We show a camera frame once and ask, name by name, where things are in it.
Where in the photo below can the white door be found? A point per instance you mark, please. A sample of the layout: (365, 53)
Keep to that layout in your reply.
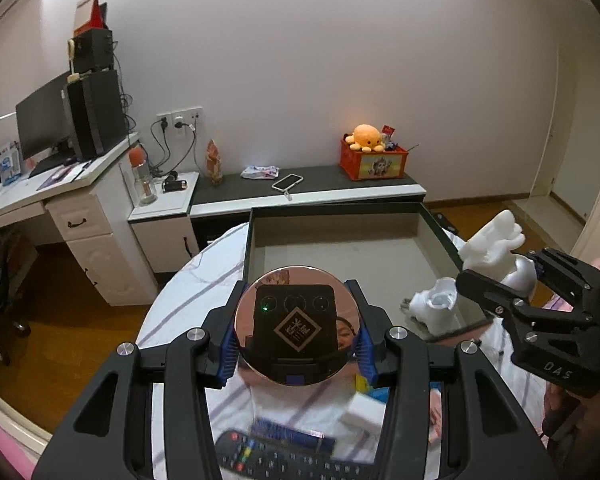
(570, 125)

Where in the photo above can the smartphone white case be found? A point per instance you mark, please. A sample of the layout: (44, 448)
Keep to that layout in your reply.
(287, 183)

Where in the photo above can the white striped quilt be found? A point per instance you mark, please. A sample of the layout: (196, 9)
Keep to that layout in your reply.
(190, 290)

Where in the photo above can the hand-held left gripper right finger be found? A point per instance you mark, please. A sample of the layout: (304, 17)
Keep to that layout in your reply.
(366, 355)

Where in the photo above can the black computer tower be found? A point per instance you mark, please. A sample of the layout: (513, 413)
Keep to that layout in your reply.
(95, 115)

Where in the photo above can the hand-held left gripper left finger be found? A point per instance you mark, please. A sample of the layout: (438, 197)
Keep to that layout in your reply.
(228, 360)

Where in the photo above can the cream small device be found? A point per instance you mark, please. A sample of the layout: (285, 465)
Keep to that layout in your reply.
(72, 52)

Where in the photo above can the black computer monitor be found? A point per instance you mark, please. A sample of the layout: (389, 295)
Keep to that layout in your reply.
(40, 120)

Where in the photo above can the orange snack bag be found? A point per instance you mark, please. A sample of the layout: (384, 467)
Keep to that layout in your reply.
(214, 162)

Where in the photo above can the water bottle orange cap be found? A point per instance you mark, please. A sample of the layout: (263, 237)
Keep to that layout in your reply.
(144, 180)

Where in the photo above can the white wall socket panel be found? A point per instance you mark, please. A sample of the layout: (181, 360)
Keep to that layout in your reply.
(180, 117)

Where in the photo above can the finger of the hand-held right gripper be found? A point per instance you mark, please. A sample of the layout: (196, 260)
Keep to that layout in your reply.
(565, 272)
(485, 292)

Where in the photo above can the white nightstand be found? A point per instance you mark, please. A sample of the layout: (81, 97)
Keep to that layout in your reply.
(165, 230)

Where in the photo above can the red cardboard box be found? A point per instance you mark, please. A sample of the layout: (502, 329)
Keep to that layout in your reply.
(87, 15)

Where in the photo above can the white desk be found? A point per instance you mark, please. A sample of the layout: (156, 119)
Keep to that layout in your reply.
(95, 220)

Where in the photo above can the person's right hand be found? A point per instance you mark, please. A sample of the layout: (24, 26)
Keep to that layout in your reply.
(560, 407)

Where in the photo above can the round copper mirror tin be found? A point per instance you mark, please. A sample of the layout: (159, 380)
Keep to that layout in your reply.
(295, 325)

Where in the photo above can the red card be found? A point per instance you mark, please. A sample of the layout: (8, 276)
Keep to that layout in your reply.
(388, 132)

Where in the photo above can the mouse pad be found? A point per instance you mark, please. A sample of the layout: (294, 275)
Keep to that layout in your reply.
(65, 176)

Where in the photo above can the crumpled snack packet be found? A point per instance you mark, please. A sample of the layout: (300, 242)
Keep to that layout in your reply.
(259, 172)

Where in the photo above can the red storage crate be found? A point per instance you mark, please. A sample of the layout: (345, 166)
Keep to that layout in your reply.
(380, 165)

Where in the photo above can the blue white box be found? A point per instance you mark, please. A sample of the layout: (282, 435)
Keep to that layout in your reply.
(7, 165)

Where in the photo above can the black remote control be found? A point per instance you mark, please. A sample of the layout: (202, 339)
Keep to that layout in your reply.
(260, 462)

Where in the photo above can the white figurine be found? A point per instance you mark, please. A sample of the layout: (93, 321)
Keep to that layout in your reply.
(490, 245)

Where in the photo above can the black keyboard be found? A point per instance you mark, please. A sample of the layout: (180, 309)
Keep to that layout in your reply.
(50, 166)

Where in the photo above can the orange octopus plush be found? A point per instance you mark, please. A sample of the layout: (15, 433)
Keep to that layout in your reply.
(365, 136)

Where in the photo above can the small black device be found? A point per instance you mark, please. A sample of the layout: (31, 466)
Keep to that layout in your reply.
(174, 182)

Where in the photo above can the black speaker box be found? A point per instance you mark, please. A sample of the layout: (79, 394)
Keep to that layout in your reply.
(92, 50)

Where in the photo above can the dark low cabinet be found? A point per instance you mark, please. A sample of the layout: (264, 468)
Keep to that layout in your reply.
(320, 187)

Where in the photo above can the yellow packet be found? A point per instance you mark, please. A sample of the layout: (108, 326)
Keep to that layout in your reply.
(363, 382)

